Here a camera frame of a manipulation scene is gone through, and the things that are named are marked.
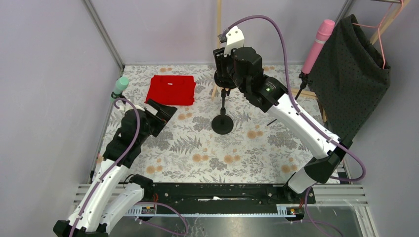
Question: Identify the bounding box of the round-base mic stand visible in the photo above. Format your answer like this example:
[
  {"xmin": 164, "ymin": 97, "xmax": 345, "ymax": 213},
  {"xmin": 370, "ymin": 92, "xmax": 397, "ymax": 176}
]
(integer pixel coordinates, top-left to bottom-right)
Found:
[
  {"xmin": 112, "ymin": 93, "xmax": 135, "ymax": 108},
  {"xmin": 211, "ymin": 71, "xmax": 236, "ymax": 135}
]

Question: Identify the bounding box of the mint green microphone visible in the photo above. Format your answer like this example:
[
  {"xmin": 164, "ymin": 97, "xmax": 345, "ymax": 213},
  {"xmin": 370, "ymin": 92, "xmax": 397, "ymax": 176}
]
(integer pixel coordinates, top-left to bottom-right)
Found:
[{"xmin": 110, "ymin": 77, "xmax": 129, "ymax": 102}]

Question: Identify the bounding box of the pink microphone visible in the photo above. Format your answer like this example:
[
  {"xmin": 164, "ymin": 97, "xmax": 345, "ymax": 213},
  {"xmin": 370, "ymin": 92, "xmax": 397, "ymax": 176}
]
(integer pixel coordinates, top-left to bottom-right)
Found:
[{"xmin": 301, "ymin": 19, "xmax": 335, "ymax": 74}]

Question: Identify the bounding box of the black tripod mic stand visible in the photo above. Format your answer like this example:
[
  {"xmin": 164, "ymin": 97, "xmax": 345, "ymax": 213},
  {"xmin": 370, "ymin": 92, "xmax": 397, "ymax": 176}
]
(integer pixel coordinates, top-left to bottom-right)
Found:
[{"xmin": 294, "ymin": 71, "xmax": 308, "ymax": 100}]

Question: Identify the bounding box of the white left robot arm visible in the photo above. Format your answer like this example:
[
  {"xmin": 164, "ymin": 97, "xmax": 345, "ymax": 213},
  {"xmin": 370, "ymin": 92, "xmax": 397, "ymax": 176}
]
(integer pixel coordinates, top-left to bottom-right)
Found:
[{"xmin": 53, "ymin": 99, "xmax": 177, "ymax": 237}]

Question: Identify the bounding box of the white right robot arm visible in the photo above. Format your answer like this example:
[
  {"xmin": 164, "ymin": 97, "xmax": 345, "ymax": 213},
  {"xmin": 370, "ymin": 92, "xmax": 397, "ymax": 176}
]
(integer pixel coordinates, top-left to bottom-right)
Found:
[{"xmin": 213, "ymin": 47, "xmax": 351, "ymax": 194}]

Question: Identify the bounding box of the red folded cloth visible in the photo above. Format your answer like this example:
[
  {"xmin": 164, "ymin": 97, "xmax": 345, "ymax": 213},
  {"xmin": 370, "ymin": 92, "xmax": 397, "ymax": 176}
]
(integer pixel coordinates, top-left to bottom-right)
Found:
[{"xmin": 145, "ymin": 75, "xmax": 196, "ymax": 106}]

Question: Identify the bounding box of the floral table mat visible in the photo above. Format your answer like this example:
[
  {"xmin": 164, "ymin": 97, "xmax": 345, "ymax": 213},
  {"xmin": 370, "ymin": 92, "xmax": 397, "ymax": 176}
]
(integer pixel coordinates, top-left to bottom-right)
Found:
[{"xmin": 123, "ymin": 65, "xmax": 312, "ymax": 183}]

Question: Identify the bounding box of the dark dotted hanging garment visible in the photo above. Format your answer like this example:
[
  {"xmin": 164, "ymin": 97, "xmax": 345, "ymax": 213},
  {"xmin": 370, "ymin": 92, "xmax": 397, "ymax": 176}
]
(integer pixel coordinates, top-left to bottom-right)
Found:
[{"xmin": 309, "ymin": 14, "xmax": 391, "ymax": 139}]

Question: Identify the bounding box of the pink clothes hanger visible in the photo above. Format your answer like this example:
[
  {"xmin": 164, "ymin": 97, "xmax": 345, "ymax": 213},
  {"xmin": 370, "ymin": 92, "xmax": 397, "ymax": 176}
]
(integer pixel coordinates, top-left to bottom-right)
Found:
[{"xmin": 353, "ymin": 0, "xmax": 410, "ymax": 69}]

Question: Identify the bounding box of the wooden clothes rack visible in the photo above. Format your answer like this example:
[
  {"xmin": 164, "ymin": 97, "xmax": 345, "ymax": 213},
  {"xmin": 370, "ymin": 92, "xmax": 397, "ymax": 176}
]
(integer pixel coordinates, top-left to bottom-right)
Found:
[{"xmin": 215, "ymin": 0, "xmax": 419, "ymax": 123}]

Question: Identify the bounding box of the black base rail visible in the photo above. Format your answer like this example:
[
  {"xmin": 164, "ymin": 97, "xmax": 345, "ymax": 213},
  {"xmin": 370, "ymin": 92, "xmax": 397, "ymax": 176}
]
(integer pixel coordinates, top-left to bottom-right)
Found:
[{"xmin": 141, "ymin": 183, "xmax": 315, "ymax": 214}]

